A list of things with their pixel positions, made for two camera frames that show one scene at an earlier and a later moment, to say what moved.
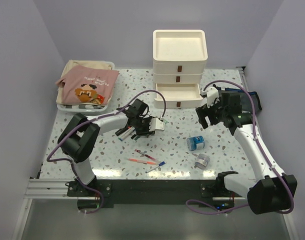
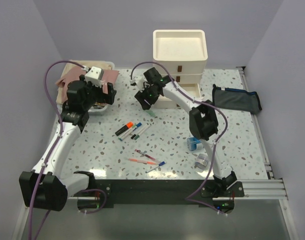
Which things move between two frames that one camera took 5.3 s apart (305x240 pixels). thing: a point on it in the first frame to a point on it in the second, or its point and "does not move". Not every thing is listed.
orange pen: (145, 162) does not move
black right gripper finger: (202, 120) to (140, 96)
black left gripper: (146, 132) to (104, 98)
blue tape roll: (195, 143) does not move
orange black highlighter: (119, 131) does not move
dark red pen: (147, 155) does not move
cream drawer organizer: (179, 58) does not move
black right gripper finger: (202, 111) to (145, 105)
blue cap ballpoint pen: (160, 164) does not move
